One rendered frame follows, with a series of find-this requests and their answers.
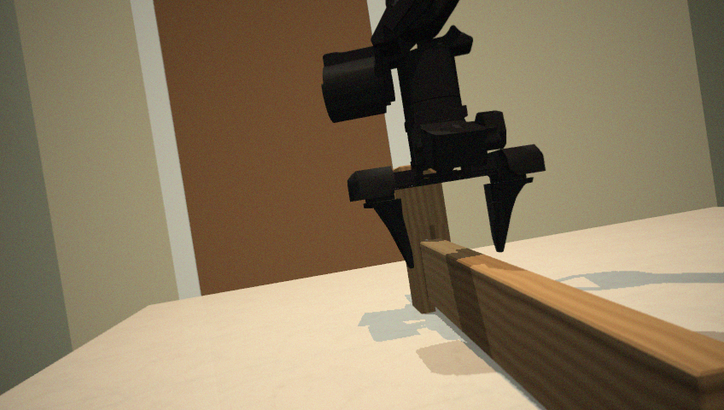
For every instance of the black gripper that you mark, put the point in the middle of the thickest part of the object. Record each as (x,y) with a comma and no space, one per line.
(506,169)

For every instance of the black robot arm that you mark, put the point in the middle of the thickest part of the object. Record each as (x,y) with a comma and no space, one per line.
(359,83)

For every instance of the wooden slotted post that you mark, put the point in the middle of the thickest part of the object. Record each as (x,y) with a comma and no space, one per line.
(425,217)

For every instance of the brown wooden rail with end hook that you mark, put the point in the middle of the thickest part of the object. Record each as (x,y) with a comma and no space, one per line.
(568,348)

